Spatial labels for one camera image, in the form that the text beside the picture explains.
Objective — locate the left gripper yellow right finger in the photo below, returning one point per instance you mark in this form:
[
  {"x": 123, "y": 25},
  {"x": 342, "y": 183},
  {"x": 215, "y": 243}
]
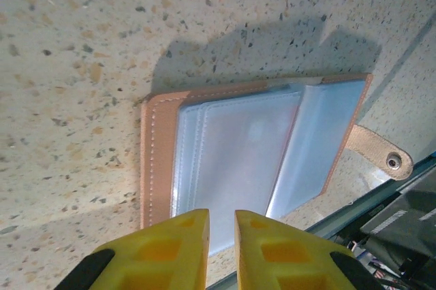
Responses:
[{"x": 265, "y": 239}]

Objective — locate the aluminium front frame rail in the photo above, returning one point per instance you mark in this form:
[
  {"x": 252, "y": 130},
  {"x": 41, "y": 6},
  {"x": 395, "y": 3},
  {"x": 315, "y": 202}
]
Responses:
[{"x": 340, "y": 220}]

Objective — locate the brown leather card holder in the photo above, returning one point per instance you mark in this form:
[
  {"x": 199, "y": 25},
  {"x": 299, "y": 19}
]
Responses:
[{"x": 238, "y": 154}]

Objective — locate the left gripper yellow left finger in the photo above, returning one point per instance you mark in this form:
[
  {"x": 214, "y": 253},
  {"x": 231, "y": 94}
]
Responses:
[{"x": 184, "y": 235}]

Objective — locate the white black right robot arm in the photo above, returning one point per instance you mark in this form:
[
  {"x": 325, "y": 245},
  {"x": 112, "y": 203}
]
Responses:
[{"x": 402, "y": 222}]

